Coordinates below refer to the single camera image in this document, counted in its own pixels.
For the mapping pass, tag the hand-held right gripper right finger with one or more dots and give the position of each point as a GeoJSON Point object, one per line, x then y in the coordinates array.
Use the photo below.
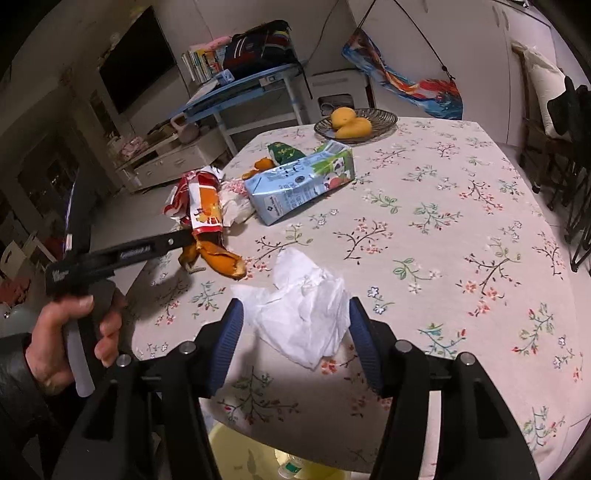
{"type": "Point", "coordinates": [364, 344]}

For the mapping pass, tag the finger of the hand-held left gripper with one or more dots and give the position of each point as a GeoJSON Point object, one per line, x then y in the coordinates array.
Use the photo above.
{"type": "Point", "coordinates": [147, 249]}

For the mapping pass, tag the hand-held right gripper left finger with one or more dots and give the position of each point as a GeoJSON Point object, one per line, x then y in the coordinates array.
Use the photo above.
{"type": "Point", "coordinates": [226, 344]}

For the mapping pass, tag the red snack wrapper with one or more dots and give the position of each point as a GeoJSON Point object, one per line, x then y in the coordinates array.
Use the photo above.
{"type": "Point", "coordinates": [203, 207]}

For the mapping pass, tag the white tissue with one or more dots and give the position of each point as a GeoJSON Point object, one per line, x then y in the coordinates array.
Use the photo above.
{"type": "Point", "coordinates": [300, 314]}

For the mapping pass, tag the white paper bag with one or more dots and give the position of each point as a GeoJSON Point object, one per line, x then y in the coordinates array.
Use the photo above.
{"type": "Point", "coordinates": [236, 206]}

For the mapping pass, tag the yellow plastic basin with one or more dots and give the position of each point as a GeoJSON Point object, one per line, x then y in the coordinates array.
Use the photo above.
{"type": "Point", "coordinates": [231, 452]}

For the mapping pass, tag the trash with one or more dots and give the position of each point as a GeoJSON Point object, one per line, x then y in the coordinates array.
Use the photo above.
{"type": "Point", "coordinates": [295, 184]}

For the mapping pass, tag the person's left forearm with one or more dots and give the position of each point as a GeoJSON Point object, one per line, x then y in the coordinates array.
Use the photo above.
{"type": "Point", "coordinates": [18, 383]}

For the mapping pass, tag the person's left hand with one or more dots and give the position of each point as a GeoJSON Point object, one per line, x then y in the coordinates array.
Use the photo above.
{"type": "Point", "coordinates": [51, 346]}

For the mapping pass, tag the grey upholstered seat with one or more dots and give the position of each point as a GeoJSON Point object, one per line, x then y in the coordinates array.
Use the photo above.
{"type": "Point", "coordinates": [18, 321]}

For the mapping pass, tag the white television cabinet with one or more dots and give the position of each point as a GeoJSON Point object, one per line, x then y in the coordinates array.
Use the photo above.
{"type": "Point", "coordinates": [171, 159]}

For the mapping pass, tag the pink flower bunch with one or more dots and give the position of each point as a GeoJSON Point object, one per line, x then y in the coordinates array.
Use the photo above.
{"type": "Point", "coordinates": [129, 147]}

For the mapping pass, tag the white display cabinet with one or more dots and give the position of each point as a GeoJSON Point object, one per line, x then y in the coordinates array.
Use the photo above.
{"type": "Point", "coordinates": [51, 170]}

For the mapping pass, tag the floral tablecloth table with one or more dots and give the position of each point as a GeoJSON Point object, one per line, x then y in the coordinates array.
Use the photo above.
{"type": "Point", "coordinates": [438, 258]}

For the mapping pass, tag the pink kettlebell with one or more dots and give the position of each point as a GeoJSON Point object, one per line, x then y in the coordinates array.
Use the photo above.
{"type": "Point", "coordinates": [184, 131]}

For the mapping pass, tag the small orange mango peel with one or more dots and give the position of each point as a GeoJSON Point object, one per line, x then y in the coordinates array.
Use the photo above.
{"type": "Point", "coordinates": [264, 165]}

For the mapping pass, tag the green snack wrapper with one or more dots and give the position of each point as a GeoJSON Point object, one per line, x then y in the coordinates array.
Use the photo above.
{"type": "Point", "coordinates": [281, 152]}

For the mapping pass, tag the blue study desk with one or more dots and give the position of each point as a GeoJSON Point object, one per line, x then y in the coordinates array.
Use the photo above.
{"type": "Point", "coordinates": [240, 90]}

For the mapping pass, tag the small blue box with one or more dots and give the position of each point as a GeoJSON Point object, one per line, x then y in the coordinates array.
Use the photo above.
{"type": "Point", "coordinates": [225, 77]}

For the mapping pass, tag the black flat television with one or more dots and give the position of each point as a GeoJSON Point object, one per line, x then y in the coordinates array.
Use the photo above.
{"type": "Point", "coordinates": [138, 60]}

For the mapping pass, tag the row of books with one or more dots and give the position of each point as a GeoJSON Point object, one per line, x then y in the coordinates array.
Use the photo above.
{"type": "Point", "coordinates": [201, 64]}

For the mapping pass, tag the yellow mango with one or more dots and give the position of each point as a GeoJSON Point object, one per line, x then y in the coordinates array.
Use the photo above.
{"type": "Point", "coordinates": [354, 129]}
{"type": "Point", "coordinates": [344, 117]}

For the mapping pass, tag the fruit plate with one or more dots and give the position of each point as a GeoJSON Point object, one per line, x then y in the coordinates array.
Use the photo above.
{"type": "Point", "coordinates": [384, 121]}

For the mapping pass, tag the dark striped backpack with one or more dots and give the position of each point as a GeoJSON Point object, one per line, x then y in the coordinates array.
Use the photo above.
{"type": "Point", "coordinates": [261, 48]}

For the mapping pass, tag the white air purifier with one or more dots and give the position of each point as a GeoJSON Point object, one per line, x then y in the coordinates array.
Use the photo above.
{"type": "Point", "coordinates": [339, 90]}

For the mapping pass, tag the black folding chairs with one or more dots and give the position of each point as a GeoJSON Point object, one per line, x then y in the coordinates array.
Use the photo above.
{"type": "Point", "coordinates": [579, 203]}

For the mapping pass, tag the wooden chair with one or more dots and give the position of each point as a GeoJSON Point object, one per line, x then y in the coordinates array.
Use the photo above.
{"type": "Point", "coordinates": [535, 147]}

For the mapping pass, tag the colourful printed scarf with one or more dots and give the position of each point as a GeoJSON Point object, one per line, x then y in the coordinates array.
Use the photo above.
{"type": "Point", "coordinates": [406, 83]}

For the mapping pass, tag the black clothing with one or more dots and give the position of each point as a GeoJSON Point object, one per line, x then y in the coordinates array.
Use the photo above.
{"type": "Point", "coordinates": [572, 108]}

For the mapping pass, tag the white pillow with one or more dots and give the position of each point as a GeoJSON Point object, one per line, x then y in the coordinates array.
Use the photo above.
{"type": "Point", "coordinates": [542, 83]}

